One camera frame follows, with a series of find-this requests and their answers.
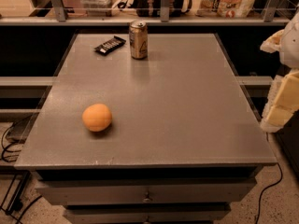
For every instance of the grey drawer cabinet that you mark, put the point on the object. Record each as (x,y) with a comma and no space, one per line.
(182,131)

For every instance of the orange fruit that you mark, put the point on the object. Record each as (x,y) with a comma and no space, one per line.
(97,117)

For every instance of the black rxbar chocolate wrapper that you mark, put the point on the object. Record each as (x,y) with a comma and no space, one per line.
(110,45)

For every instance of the gold soda can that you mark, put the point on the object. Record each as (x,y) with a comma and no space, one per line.
(138,36)

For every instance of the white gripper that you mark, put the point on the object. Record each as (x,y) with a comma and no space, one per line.
(291,46)

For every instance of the metal drawer knob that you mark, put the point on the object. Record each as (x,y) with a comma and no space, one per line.
(147,198)

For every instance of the metal railing shelf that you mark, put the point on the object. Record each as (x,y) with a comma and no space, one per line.
(71,12)

